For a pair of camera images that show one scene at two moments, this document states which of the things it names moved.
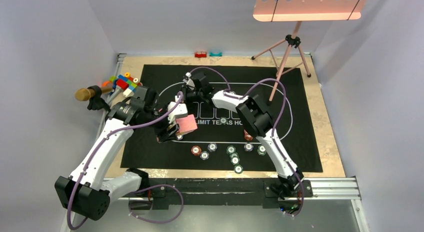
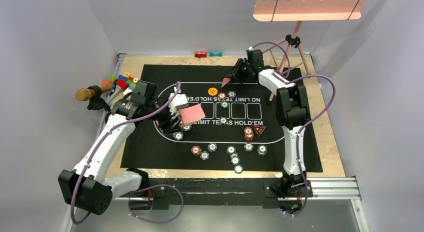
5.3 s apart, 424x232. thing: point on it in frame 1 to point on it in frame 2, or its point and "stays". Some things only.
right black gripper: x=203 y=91 to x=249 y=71
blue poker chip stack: x=212 y=147 stays
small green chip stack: x=261 y=150 stays
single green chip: x=223 y=120 stays
